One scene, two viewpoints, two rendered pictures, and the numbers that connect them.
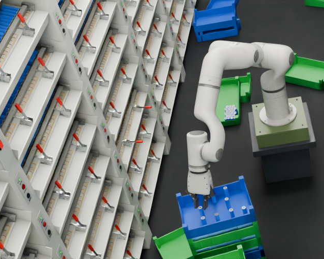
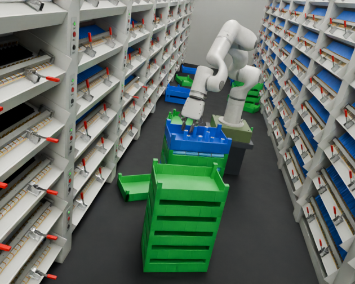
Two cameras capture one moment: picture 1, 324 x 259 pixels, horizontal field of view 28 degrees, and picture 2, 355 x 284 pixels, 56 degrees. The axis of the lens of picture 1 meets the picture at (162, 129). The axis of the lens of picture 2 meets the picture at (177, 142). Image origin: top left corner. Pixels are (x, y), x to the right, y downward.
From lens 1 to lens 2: 150 cm
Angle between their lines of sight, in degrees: 21
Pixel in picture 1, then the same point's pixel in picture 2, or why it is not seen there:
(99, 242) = (91, 132)
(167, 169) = (134, 146)
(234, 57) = (244, 34)
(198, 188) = (191, 112)
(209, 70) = (229, 29)
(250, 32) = not seen: hidden behind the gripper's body
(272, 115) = (229, 119)
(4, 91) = not seen: outside the picture
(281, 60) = (254, 74)
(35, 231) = (65, 29)
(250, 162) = not seen: hidden behind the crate
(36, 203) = (76, 7)
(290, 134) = (239, 133)
